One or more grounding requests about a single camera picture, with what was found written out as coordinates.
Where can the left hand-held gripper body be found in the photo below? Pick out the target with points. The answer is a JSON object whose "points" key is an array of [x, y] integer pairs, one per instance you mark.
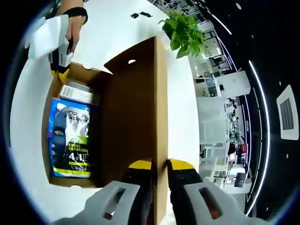
{"points": [[47, 37]]}

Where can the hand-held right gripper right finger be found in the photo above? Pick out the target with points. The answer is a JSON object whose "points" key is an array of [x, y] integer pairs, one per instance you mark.
{"points": [[232, 213]]}

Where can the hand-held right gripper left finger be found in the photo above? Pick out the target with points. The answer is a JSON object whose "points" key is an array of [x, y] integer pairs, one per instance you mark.
{"points": [[91, 211]]}

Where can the white long carton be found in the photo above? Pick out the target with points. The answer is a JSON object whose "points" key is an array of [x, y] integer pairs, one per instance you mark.
{"points": [[75, 95]]}

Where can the light blue wet wipes pack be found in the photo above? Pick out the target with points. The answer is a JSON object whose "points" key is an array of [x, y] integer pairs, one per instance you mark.
{"points": [[57, 100]]}

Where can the brown cardboard shoe box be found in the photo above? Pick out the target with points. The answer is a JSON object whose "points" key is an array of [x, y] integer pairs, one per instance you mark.
{"points": [[131, 117]]}

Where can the person's left hand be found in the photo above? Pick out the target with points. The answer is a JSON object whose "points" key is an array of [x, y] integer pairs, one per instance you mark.
{"points": [[76, 35]]}

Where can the small black device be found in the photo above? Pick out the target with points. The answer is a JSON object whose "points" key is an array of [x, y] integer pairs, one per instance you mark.
{"points": [[134, 15]]}

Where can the white partition panel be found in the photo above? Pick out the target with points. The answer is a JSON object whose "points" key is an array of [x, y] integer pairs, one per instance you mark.
{"points": [[212, 117]]}

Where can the ceiling air vent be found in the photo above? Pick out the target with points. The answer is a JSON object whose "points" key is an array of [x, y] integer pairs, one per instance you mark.
{"points": [[287, 112]]}

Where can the green plant in white pot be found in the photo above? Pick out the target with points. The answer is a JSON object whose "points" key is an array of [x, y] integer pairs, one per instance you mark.
{"points": [[185, 35]]}

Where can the white pillar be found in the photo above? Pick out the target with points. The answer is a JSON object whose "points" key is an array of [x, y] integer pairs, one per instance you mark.
{"points": [[234, 83]]}

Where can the ceiling light strip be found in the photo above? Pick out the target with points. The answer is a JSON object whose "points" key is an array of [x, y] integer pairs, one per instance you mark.
{"points": [[257, 77]]}

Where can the wall screen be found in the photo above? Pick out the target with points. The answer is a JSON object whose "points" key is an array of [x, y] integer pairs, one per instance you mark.
{"points": [[239, 180], [241, 153]]}

